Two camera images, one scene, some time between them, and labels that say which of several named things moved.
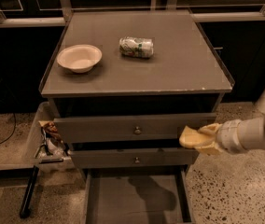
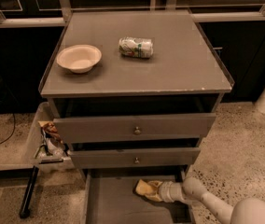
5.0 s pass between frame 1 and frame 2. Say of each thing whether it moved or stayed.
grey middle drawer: stayed
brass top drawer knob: stayed
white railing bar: stayed
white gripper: moved
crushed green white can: stayed
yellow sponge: moved
